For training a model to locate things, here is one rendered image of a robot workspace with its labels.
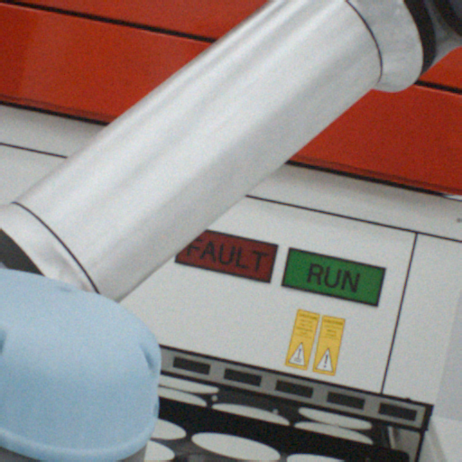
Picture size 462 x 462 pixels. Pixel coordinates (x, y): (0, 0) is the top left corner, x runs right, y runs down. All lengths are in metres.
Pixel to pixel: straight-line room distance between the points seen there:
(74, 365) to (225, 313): 0.93
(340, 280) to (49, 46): 0.44
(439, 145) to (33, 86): 0.47
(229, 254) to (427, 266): 0.23
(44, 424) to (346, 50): 0.34
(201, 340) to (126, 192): 0.77
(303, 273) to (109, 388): 0.92
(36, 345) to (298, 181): 0.94
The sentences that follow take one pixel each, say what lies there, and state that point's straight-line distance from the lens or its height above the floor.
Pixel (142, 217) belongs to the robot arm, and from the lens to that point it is 0.67.
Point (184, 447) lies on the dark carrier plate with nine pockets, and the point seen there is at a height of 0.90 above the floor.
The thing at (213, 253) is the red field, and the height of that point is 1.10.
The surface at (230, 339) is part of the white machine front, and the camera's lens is 1.43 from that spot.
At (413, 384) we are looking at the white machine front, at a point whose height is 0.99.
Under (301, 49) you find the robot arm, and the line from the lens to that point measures 0.72.
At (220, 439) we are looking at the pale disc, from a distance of 1.35.
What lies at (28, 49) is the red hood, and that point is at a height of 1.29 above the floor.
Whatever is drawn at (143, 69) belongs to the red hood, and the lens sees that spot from 1.39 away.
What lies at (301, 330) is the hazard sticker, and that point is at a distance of 1.42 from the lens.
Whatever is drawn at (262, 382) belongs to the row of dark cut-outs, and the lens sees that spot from 1.43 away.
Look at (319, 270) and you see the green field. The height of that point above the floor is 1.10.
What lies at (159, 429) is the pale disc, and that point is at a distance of 1.34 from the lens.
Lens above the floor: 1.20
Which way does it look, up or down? 3 degrees down
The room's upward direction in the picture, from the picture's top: 12 degrees clockwise
